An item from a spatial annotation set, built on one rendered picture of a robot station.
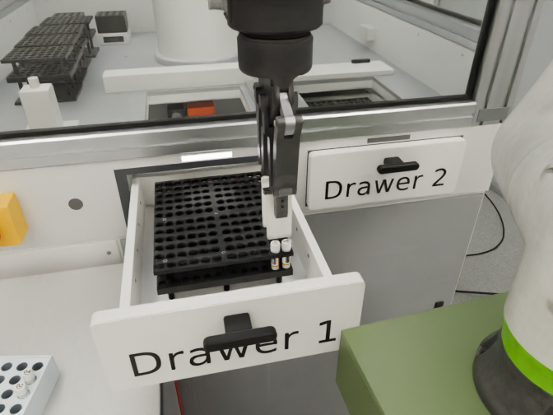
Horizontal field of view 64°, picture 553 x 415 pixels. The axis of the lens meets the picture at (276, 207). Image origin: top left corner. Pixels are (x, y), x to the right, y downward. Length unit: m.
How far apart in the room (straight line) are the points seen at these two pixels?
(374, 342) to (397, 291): 0.52
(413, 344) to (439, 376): 0.04
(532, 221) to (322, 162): 0.41
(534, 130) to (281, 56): 0.25
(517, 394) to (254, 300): 0.26
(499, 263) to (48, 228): 1.81
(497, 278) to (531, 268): 1.66
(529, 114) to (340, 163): 0.34
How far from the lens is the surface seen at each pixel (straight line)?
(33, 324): 0.76
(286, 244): 0.57
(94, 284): 0.79
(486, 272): 2.09
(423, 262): 1.02
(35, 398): 0.63
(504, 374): 0.50
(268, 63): 0.44
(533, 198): 0.43
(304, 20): 0.43
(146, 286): 0.65
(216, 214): 0.65
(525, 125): 0.52
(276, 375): 1.14
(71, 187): 0.77
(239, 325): 0.47
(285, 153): 0.45
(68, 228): 0.81
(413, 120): 0.82
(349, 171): 0.79
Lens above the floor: 1.26
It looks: 33 degrees down
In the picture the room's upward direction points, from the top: straight up
